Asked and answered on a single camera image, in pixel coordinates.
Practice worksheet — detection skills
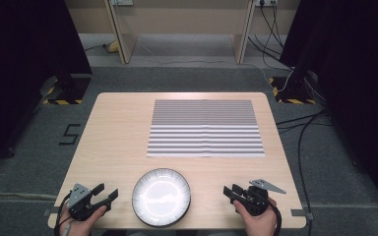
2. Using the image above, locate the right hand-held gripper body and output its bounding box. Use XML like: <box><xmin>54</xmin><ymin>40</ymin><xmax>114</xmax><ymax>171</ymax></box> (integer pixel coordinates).
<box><xmin>242</xmin><ymin>179</ymin><xmax>287</xmax><ymax>216</ymax></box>

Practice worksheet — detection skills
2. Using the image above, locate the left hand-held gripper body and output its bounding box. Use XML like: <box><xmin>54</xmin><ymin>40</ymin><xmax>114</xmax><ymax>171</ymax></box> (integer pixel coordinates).
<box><xmin>68</xmin><ymin>183</ymin><xmax>96</xmax><ymax>221</ymax></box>

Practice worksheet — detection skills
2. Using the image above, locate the person's right hand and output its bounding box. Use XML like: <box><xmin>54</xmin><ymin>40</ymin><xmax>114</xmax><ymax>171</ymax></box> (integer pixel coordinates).
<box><xmin>233</xmin><ymin>198</ymin><xmax>279</xmax><ymax>236</ymax></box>

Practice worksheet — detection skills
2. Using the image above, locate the person's left hand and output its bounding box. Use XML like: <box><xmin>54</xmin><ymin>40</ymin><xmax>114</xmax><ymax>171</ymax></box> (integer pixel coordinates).
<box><xmin>58</xmin><ymin>205</ymin><xmax>107</xmax><ymax>236</ymax></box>

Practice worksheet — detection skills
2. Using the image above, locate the grey striped placemat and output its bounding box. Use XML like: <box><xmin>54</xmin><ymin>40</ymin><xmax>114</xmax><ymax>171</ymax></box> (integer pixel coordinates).
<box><xmin>146</xmin><ymin>99</ymin><xmax>266</xmax><ymax>158</ymax></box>

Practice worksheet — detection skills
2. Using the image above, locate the stand base with hazard tape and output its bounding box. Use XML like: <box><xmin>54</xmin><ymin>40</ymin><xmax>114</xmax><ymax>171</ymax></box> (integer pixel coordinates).
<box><xmin>269</xmin><ymin>76</ymin><xmax>318</xmax><ymax>105</ymax></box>
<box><xmin>42</xmin><ymin>74</ymin><xmax>92</xmax><ymax>106</ymax></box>

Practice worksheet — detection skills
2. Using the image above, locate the yellow object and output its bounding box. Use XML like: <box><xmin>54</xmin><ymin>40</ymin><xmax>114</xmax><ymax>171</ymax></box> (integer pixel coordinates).
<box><xmin>107</xmin><ymin>39</ymin><xmax>120</xmax><ymax>53</ymax></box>

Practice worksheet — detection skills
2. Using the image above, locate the black curtain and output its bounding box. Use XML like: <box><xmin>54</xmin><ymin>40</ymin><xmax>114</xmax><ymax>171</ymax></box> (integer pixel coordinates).
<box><xmin>280</xmin><ymin>0</ymin><xmax>378</xmax><ymax>224</ymax></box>
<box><xmin>0</xmin><ymin>0</ymin><xmax>93</xmax><ymax>178</ymax></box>

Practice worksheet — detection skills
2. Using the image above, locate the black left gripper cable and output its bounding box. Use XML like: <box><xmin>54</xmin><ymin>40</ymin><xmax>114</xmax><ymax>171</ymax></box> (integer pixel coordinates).
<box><xmin>53</xmin><ymin>192</ymin><xmax>72</xmax><ymax>236</ymax></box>

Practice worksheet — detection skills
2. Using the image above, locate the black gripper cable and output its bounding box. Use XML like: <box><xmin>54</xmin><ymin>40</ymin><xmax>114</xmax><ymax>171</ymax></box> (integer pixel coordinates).
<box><xmin>53</xmin><ymin>192</ymin><xmax>72</xmax><ymax>236</ymax></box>
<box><xmin>268</xmin><ymin>196</ymin><xmax>283</xmax><ymax>236</ymax></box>

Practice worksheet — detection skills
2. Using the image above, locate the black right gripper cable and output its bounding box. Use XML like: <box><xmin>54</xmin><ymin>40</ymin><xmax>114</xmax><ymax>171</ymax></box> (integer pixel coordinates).
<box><xmin>268</xmin><ymin>196</ymin><xmax>283</xmax><ymax>236</ymax></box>

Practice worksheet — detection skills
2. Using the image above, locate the grey metal table bracket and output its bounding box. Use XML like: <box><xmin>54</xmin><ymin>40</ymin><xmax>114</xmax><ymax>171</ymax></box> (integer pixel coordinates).
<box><xmin>42</xmin><ymin>206</ymin><xmax>60</xmax><ymax>217</ymax></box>
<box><xmin>289</xmin><ymin>208</ymin><xmax>315</xmax><ymax>220</ymax></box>

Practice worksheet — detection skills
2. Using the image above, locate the white floor cable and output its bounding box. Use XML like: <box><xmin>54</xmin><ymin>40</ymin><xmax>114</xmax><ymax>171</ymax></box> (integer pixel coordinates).
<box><xmin>137</xmin><ymin>35</ymin><xmax>294</xmax><ymax>92</ymax></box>

